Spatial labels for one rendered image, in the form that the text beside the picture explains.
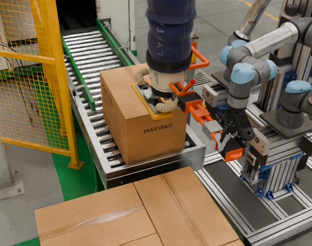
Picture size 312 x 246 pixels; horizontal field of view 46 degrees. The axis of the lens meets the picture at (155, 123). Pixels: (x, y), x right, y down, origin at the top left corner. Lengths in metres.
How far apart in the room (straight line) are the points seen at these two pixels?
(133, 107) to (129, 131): 0.15
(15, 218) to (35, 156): 0.67
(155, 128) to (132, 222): 0.58
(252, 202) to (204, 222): 0.69
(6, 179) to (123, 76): 1.27
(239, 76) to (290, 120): 0.82
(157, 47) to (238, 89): 0.56
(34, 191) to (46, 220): 0.95
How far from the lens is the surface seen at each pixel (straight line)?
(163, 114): 1.81
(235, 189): 2.80
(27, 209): 3.02
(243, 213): 2.67
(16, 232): 2.90
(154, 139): 2.31
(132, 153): 2.32
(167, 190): 2.27
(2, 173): 3.08
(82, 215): 2.18
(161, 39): 1.71
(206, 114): 1.62
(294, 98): 1.98
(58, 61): 2.66
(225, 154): 1.47
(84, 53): 3.79
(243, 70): 1.28
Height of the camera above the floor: 2.23
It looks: 37 degrees down
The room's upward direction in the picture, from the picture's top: 1 degrees clockwise
